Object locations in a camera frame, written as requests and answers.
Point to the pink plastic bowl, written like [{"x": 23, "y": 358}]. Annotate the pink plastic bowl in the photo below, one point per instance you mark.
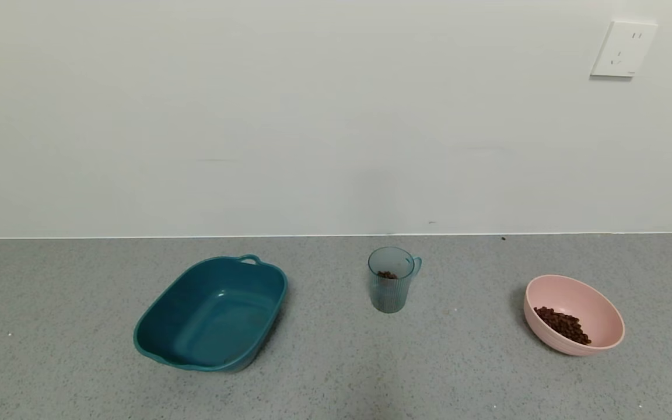
[{"x": 598, "y": 315}]

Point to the teal plastic basin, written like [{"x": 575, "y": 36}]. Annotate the teal plastic basin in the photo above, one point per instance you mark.
[{"x": 213, "y": 315}]

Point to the white wall socket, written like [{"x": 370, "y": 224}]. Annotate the white wall socket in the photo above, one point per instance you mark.
[{"x": 625, "y": 49}]

